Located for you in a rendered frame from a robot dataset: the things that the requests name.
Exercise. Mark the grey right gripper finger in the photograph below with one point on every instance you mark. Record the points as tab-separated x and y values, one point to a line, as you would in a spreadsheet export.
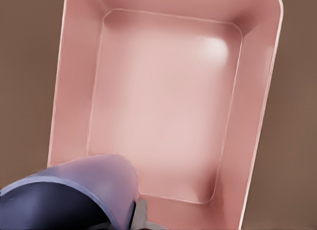
140	213

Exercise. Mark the purple cup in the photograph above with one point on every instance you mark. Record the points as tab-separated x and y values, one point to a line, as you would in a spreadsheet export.
74	188

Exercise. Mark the pink rectangular box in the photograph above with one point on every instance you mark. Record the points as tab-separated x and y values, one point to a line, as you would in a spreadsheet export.
168	91

